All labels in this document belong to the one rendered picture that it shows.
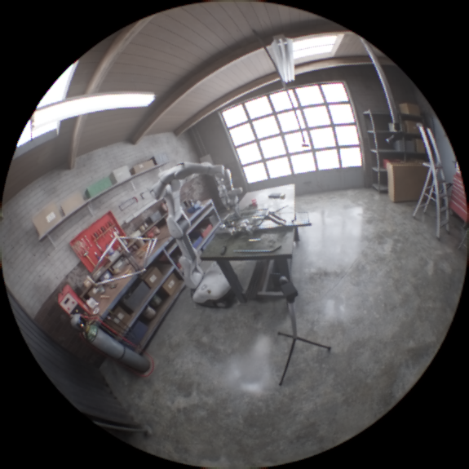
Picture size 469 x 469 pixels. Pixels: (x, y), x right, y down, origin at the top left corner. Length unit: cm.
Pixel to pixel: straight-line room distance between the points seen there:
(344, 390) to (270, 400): 62
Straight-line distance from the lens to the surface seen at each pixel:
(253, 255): 110
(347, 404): 163
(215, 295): 177
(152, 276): 227
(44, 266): 269
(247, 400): 162
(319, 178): 430
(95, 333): 183
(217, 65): 250
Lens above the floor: 156
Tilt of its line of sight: 28 degrees down
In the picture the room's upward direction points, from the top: 22 degrees counter-clockwise
